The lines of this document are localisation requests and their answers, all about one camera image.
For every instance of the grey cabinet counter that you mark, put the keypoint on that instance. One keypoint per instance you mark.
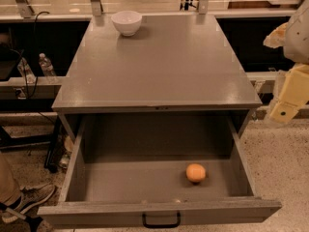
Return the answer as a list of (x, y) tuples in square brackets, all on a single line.
[(173, 62)]

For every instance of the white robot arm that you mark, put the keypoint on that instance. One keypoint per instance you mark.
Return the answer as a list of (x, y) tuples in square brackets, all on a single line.
[(293, 36)]

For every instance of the black drawer handle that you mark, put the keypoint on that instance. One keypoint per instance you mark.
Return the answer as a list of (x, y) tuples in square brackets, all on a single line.
[(161, 222)]

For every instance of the tan trouser leg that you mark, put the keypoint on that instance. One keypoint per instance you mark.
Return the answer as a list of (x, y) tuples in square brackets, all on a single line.
[(10, 193)]

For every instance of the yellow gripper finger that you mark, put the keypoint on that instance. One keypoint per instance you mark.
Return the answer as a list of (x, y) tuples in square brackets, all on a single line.
[(293, 96), (277, 37)]

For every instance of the white ceramic bowl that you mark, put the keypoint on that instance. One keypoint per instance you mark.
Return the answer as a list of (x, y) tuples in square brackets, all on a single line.
[(127, 22)]

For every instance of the grey sneaker shoe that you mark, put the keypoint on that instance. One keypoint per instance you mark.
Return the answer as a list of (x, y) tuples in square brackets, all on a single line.
[(25, 199)]

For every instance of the grey open top drawer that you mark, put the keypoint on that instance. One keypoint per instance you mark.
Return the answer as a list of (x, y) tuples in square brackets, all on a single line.
[(125, 165)]

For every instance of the clear plastic water bottle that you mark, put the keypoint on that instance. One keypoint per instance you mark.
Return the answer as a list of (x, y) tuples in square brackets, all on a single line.
[(46, 66)]

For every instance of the left metal post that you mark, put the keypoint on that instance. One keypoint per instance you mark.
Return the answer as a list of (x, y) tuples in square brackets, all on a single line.
[(24, 8)]

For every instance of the orange fruit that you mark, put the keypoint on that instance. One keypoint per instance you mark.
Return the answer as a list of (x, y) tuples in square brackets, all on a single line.
[(195, 173)]

